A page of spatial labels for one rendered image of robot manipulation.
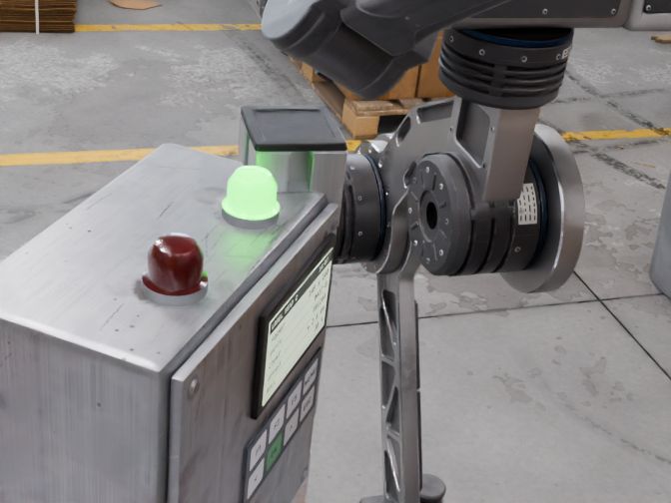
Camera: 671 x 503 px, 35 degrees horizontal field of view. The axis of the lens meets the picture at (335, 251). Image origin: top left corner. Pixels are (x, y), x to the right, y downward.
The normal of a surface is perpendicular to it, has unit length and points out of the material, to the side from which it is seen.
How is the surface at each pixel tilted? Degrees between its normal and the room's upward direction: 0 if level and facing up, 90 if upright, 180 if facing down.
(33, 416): 90
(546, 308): 0
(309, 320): 90
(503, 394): 0
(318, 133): 0
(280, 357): 90
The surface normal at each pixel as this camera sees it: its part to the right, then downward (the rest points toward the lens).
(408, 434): 0.32, 0.11
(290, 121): 0.11, -0.85
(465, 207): 0.30, -0.11
